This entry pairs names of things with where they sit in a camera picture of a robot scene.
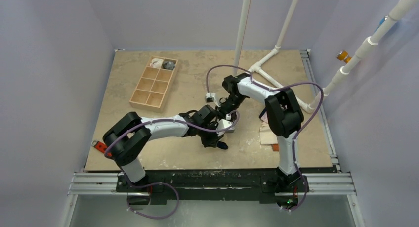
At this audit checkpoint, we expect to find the blue clip on pipe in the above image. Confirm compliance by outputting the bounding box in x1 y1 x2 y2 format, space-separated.
375 15 388 31

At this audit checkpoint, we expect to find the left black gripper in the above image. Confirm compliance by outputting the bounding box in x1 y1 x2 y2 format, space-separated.
197 121 223 148

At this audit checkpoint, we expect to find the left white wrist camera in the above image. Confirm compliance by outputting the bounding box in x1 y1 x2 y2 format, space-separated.
216 119 235 136

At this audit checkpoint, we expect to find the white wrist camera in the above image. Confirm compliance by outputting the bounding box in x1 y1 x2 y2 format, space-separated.
205 92 219 105
216 119 235 136

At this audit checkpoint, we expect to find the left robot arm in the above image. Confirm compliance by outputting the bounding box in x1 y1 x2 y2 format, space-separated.
102 105 233 192

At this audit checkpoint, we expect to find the rolled grey underwear in tray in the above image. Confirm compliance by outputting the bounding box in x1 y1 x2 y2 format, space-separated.
162 60 176 71

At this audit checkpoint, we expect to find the rolled white underwear in tray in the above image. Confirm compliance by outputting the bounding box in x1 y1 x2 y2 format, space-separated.
149 58 164 68

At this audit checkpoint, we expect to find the pink underwear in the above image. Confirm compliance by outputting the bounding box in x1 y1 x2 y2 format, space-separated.
259 109 268 124

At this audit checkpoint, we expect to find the orange valve fitting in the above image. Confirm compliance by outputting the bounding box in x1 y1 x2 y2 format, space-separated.
336 50 352 64

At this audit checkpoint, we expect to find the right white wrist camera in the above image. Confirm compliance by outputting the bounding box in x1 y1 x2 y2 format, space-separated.
205 92 219 105

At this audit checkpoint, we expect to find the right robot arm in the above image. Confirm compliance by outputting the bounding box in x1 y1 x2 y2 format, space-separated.
217 73 304 191

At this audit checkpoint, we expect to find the white PVC pipe on wall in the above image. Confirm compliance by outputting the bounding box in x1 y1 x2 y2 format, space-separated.
307 0 419 113

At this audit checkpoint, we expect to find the red handled clamp tool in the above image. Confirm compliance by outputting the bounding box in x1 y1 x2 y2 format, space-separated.
91 140 111 157

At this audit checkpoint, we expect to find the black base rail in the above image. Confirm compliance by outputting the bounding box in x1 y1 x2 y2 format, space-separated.
116 168 308 207

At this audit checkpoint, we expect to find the wooden compartment tray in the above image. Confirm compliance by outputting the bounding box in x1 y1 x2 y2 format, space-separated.
129 56 180 113

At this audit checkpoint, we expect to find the orange white underwear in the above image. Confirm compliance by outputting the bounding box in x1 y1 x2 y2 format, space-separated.
259 122 279 152

